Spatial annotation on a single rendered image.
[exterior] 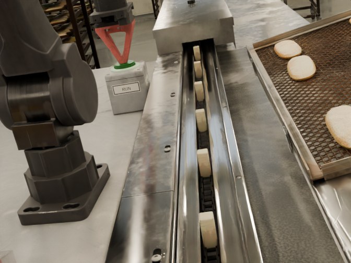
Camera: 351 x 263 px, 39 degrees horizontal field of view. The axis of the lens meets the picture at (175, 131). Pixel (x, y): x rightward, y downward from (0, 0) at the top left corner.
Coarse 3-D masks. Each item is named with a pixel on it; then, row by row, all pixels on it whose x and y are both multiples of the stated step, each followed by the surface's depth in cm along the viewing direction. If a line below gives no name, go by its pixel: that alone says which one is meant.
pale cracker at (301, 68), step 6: (294, 60) 72; (300, 60) 71; (306, 60) 70; (288, 66) 71; (294, 66) 70; (300, 66) 68; (306, 66) 68; (312, 66) 68; (288, 72) 70; (294, 72) 68; (300, 72) 67; (306, 72) 66; (312, 72) 66; (294, 78) 67; (300, 78) 66; (306, 78) 66
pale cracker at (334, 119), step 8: (328, 112) 53; (336, 112) 51; (344, 112) 51; (328, 120) 51; (336, 120) 50; (344, 120) 49; (328, 128) 50; (336, 128) 48; (344, 128) 48; (336, 136) 47; (344, 136) 46; (344, 144) 46
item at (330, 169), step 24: (312, 24) 87; (264, 48) 88; (336, 48) 74; (264, 72) 74; (288, 96) 63; (312, 96) 60; (336, 96) 58; (288, 120) 56; (312, 120) 54; (336, 144) 48; (312, 168) 45; (336, 168) 42
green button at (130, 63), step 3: (129, 60) 92; (132, 60) 91; (117, 63) 91; (126, 63) 90; (129, 63) 89; (132, 63) 90; (114, 66) 90; (117, 66) 89; (120, 66) 89; (123, 66) 89; (126, 66) 89; (129, 66) 89
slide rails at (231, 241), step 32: (192, 64) 103; (192, 96) 83; (192, 128) 70; (192, 160) 60; (224, 160) 59; (192, 192) 53; (224, 192) 52; (192, 224) 47; (224, 224) 46; (192, 256) 42; (224, 256) 42
